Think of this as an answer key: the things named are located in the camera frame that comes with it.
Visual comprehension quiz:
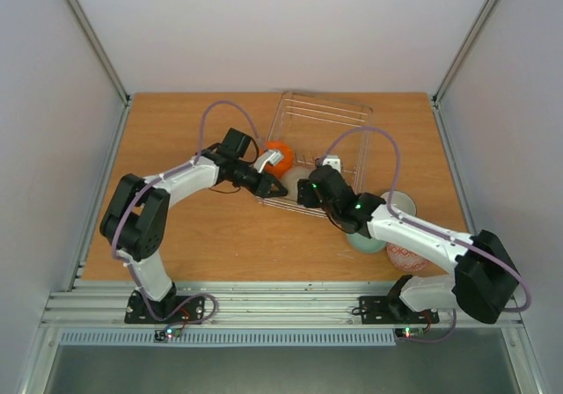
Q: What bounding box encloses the orange bowl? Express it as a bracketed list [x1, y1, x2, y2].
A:
[264, 141, 294, 179]

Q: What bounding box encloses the chrome wire dish rack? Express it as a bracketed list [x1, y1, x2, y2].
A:
[266, 91, 375, 193]

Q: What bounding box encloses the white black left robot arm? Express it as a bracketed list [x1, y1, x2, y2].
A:
[99, 128, 288, 323]

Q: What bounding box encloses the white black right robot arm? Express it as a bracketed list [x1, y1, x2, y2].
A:
[297, 165, 521, 325]

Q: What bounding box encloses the pale green bowl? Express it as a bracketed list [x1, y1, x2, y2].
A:
[347, 233, 386, 254]

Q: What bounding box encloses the white bowl dark exterior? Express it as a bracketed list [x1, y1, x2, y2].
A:
[381, 190, 417, 215]

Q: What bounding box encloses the red patterned bowl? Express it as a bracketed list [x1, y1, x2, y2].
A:
[385, 244, 430, 272]

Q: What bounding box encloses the right small circuit board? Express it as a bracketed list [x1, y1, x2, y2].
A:
[395, 326, 426, 339]

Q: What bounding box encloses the small circuit board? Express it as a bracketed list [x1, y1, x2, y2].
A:
[153, 328, 182, 342]
[395, 326, 426, 339]

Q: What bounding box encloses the left small circuit board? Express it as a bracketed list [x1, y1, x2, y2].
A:
[153, 328, 182, 342]

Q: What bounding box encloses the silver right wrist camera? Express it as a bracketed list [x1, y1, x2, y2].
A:
[319, 155, 342, 173]

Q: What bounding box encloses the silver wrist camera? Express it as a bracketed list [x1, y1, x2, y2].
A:
[253, 149, 284, 173]
[319, 155, 342, 173]

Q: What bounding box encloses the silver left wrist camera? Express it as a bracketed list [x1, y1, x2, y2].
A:
[253, 149, 284, 173]

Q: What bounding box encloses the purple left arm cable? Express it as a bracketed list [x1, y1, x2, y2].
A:
[109, 99, 267, 323]

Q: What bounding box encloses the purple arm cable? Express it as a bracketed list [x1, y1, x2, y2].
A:
[109, 99, 267, 323]
[318, 126, 532, 345]

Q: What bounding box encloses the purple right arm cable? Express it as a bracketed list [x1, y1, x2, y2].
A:
[318, 126, 532, 345]

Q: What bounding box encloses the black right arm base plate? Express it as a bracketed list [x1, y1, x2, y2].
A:
[351, 295, 440, 325]

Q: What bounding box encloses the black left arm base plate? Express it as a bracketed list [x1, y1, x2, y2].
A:
[124, 291, 206, 325]

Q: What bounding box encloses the aluminium extrusion rail base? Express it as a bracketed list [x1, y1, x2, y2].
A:
[39, 281, 523, 329]

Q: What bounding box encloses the right aluminium frame post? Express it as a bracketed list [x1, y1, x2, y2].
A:
[432, 0, 516, 105]

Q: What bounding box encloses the aluminium frame post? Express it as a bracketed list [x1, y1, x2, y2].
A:
[432, 0, 516, 105]
[48, 0, 132, 103]

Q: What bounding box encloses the grey slotted cable duct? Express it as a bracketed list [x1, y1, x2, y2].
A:
[59, 328, 396, 348]

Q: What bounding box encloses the left aluminium frame post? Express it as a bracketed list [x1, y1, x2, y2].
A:
[48, 0, 132, 103]

